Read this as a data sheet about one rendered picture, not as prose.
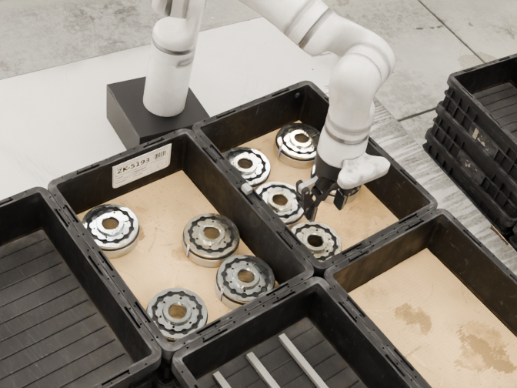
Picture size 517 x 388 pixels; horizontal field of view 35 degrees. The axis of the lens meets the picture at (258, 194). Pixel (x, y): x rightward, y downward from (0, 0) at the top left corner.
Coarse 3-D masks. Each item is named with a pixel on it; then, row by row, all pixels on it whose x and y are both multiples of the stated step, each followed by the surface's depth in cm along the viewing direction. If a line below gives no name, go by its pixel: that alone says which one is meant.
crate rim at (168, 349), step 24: (144, 144) 151; (96, 168) 146; (216, 168) 150; (240, 192) 146; (264, 216) 144; (288, 240) 141; (120, 288) 130; (288, 288) 134; (144, 312) 127; (240, 312) 130; (192, 336) 126
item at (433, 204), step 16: (304, 80) 170; (272, 96) 165; (320, 96) 167; (224, 112) 160; (240, 112) 161; (192, 128) 156; (208, 144) 153; (368, 144) 160; (224, 160) 151; (240, 176) 149; (256, 192) 147; (432, 208) 150; (400, 224) 147; (368, 240) 143; (336, 256) 140; (320, 272) 138
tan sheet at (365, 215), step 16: (256, 144) 169; (272, 144) 170; (272, 160) 167; (272, 176) 164; (288, 176) 165; (304, 176) 165; (368, 192) 165; (320, 208) 160; (336, 208) 161; (352, 208) 161; (368, 208) 162; (384, 208) 162; (336, 224) 158; (352, 224) 159; (368, 224) 159; (384, 224) 160; (352, 240) 156
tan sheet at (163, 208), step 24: (144, 192) 157; (168, 192) 157; (192, 192) 158; (144, 216) 153; (168, 216) 153; (192, 216) 154; (144, 240) 149; (168, 240) 150; (240, 240) 152; (120, 264) 145; (144, 264) 146; (168, 264) 146; (192, 264) 147; (144, 288) 142; (168, 288) 143; (192, 288) 144; (216, 312) 141
